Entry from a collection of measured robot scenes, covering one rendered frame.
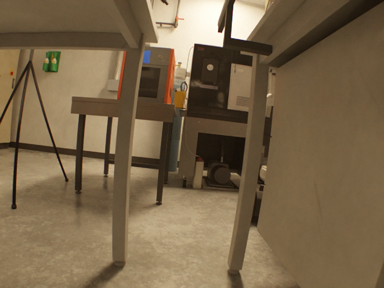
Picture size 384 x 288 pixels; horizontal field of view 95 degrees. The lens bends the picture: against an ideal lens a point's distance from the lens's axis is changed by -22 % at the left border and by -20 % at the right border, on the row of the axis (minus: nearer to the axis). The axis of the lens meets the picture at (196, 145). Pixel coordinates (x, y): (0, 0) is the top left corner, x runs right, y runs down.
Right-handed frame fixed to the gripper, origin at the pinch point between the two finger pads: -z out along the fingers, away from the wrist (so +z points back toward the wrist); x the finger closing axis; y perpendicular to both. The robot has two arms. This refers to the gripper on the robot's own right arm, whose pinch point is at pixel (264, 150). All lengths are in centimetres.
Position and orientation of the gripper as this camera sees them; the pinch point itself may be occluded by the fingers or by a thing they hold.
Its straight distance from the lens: 133.4
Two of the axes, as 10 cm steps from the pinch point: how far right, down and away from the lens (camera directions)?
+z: 1.3, -9.7, -2.2
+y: 9.8, 1.5, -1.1
